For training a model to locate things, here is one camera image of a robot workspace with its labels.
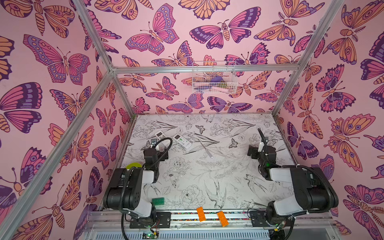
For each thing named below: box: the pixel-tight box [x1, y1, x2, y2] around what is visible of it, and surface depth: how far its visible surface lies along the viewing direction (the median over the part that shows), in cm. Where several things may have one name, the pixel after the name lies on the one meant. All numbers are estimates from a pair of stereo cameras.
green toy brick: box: [152, 197, 165, 206], surface depth 81 cm
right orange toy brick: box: [217, 211, 229, 228], surface depth 74 cm
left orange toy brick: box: [196, 206, 206, 222], surface depth 77 cm
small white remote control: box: [154, 130, 167, 141], surface depth 108 cm
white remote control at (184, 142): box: [173, 133, 192, 149], surface depth 105 cm
